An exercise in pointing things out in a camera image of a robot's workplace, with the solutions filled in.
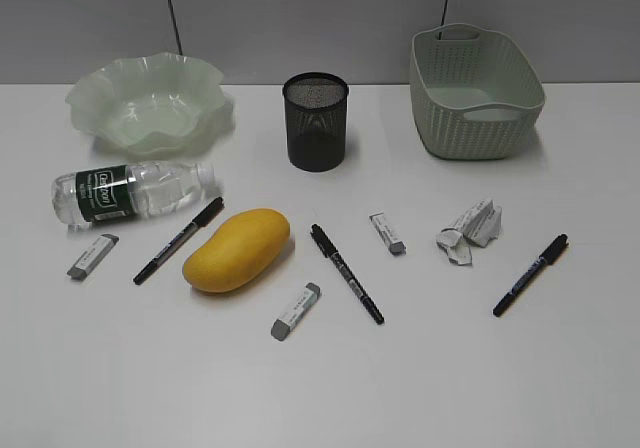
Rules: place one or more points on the pale green wavy plate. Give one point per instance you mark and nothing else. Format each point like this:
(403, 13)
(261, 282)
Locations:
(159, 104)

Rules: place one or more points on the grey white eraser right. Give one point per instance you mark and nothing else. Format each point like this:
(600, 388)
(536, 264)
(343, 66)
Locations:
(387, 233)

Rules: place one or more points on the grey white eraser middle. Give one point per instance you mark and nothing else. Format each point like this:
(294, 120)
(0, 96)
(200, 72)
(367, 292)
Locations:
(294, 312)

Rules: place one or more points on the yellow mango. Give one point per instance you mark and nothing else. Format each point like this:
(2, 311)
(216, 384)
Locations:
(240, 250)

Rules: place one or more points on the grey white eraser left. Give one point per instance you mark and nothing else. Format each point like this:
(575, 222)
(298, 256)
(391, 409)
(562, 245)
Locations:
(92, 256)

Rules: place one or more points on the pale green woven basket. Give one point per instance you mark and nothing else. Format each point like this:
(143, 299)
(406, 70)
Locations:
(474, 93)

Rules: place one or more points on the black marker pen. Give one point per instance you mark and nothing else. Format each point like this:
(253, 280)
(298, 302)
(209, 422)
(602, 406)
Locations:
(329, 251)
(547, 258)
(200, 221)

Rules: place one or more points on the clear water bottle green label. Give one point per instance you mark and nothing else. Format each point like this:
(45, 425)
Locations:
(143, 189)

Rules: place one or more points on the white waste paper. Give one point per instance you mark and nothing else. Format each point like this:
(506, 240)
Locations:
(477, 226)

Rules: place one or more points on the grey white eraser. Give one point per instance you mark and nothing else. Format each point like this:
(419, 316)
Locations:
(92, 256)
(387, 233)
(294, 312)

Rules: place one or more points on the black mesh pen holder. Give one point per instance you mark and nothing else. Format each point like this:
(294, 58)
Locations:
(315, 106)

